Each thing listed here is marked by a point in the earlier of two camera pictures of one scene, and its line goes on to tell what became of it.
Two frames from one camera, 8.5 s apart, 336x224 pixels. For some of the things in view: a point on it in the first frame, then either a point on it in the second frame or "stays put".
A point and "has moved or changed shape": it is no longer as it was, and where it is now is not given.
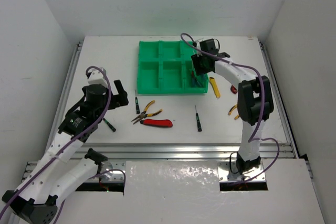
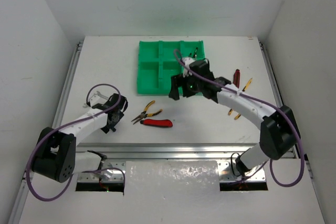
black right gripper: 196,59 to 178,81
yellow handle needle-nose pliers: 144,115 stays put
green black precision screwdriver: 199,125 has moved or changed shape
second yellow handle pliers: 231,110 stays put
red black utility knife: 165,123 stays put
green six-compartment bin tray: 166,66 stays put
